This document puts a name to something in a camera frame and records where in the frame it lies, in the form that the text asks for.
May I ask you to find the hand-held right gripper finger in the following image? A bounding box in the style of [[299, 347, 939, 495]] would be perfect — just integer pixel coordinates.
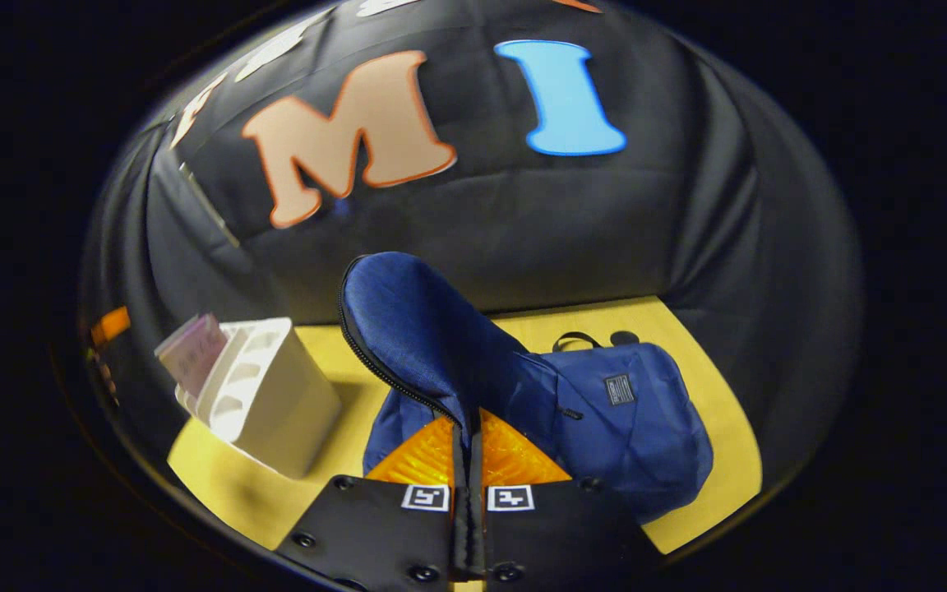
[[473, 409, 665, 586], [275, 411, 474, 592]]

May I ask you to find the pink book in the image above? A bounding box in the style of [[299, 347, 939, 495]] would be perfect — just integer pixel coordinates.
[[154, 312, 230, 397]]

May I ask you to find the blue schoolbag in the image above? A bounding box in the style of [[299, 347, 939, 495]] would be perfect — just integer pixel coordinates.
[[337, 251, 715, 527]]

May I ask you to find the white plastic bookshelf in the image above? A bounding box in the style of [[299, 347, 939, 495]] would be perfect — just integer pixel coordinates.
[[175, 317, 344, 481]]

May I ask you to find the silver metal strip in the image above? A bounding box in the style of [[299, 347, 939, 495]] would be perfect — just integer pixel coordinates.
[[178, 162, 242, 249]]

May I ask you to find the black backdrop cloth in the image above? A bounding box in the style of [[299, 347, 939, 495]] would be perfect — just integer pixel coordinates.
[[79, 0, 865, 494]]

